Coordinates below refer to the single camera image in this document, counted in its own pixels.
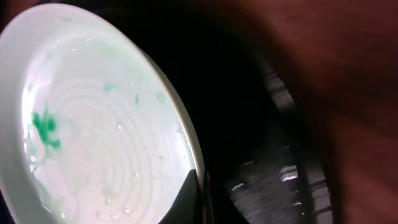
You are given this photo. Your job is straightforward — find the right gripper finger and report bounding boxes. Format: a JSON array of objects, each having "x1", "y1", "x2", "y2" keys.
[{"x1": 159, "y1": 170, "x2": 201, "y2": 224}]

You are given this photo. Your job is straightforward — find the mint plate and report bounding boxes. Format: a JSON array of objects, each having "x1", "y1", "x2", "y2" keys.
[{"x1": 1, "y1": 3, "x2": 206, "y2": 224}]

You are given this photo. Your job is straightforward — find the round black tray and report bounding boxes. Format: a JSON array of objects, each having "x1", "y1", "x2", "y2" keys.
[{"x1": 93, "y1": 0, "x2": 335, "y2": 224}]

